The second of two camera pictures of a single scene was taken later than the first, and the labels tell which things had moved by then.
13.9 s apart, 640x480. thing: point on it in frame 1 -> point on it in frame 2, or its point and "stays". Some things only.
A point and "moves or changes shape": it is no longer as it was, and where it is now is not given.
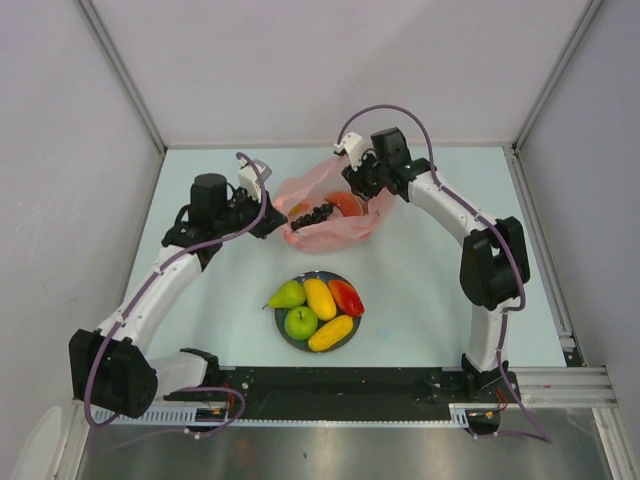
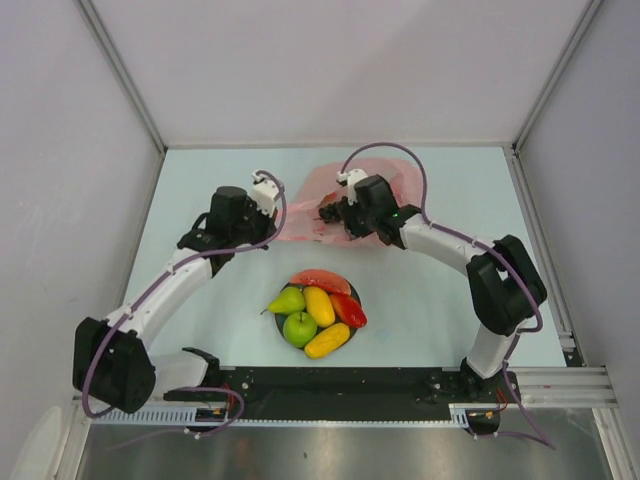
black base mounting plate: (360, 394) stays
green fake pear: (290, 294) moves or changes shape
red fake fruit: (346, 297) -> (349, 310)
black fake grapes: (318, 214) -> (330, 212)
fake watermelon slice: (348, 203) moves or changes shape
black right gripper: (355, 180) -> (351, 225)
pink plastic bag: (310, 188) moves or changes shape
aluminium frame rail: (564, 387) stays
